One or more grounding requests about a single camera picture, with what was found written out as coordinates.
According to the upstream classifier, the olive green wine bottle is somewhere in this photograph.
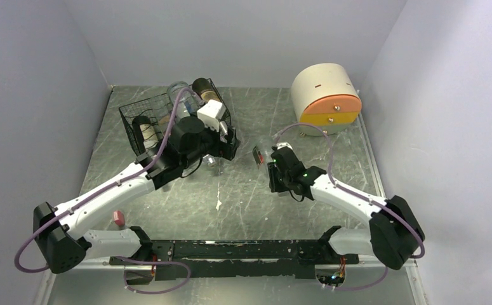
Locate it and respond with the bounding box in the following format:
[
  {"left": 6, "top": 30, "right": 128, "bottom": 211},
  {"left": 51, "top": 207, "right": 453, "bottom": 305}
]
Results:
[{"left": 191, "top": 78, "right": 223, "bottom": 106}]

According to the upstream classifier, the round clear flask silver cap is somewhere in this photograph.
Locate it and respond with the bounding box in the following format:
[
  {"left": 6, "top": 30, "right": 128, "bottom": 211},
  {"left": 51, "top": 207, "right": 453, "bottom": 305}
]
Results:
[{"left": 251, "top": 138, "right": 276, "bottom": 170}]

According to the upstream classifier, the pink eraser block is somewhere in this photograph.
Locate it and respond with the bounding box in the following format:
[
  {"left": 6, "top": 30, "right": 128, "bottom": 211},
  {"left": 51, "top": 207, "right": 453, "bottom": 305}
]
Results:
[{"left": 112, "top": 210, "right": 126, "bottom": 227}]

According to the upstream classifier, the clear bottle silver cap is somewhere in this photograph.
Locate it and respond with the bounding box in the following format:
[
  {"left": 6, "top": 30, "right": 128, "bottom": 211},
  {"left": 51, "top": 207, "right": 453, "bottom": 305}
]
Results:
[{"left": 166, "top": 81, "right": 201, "bottom": 123}]

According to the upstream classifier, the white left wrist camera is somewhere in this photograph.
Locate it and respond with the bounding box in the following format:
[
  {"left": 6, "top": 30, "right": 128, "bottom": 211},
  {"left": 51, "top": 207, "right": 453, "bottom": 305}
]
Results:
[{"left": 197, "top": 99, "right": 228, "bottom": 136}]

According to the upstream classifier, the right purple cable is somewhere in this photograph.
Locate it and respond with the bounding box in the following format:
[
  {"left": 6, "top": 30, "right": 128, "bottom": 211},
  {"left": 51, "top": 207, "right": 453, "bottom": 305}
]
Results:
[{"left": 272, "top": 123, "right": 427, "bottom": 292}]

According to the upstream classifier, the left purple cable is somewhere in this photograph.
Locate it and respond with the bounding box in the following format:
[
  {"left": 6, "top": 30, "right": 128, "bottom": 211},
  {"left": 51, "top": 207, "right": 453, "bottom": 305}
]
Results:
[{"left": 13, "top": 87, "right": 200, "bottom": 275}]

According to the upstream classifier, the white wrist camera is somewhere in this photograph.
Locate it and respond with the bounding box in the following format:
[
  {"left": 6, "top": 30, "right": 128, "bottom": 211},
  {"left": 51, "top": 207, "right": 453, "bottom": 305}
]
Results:
[
  {"left": 197, "top": 99, "right": 228, "bottom": 136},
  {"left": 276, "top": 142, "right": 293, "bottom": 150}
]

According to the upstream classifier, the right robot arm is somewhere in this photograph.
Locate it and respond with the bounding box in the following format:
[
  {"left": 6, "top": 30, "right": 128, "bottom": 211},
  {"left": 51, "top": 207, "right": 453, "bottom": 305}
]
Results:
[{"left": 267, "top": 146, "right": 425, "bottom": 270}]

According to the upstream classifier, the cream round bread box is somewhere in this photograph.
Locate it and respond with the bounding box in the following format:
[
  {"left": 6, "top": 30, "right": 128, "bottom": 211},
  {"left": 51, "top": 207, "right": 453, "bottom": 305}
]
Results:
[{"left": 290, "top": 63, "right": 362, "bottom": 137}]

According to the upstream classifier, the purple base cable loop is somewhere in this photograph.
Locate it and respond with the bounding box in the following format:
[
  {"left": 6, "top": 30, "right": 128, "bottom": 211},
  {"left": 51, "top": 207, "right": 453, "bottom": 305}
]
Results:
[{"left": 123, "top": 257, "right": 192, "bottom": 295}]

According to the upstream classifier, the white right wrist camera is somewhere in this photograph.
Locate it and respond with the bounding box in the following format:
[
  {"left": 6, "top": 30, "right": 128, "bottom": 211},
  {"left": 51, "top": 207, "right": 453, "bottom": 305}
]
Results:
[{"left": 276, "top": 142, "right": 293, "bottom": 150}]

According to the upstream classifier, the dark green wine bottle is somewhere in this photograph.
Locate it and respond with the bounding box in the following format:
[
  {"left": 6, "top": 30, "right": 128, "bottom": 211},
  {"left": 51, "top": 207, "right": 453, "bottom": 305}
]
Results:
[{"left": 132, "top": 115, "right": 159, "bottom": 154}]

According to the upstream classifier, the black wire wine rack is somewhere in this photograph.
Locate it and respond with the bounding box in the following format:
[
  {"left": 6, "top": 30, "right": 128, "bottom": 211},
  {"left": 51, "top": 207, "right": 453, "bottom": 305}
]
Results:
[{"left": 119, "top": 78, "right": 225, "bottom": 156}]

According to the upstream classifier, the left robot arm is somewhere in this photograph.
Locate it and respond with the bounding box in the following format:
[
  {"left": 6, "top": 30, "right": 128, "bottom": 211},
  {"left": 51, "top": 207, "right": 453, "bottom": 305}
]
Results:
[{"left": 31, "top": 115, "right": 240, "bottom": 274}]

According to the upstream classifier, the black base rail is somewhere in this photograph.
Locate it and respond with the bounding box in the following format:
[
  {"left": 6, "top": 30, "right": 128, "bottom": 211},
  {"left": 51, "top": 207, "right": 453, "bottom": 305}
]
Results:
[{"left": 109, "top": 233, "right": 359, "bottom": 281}]

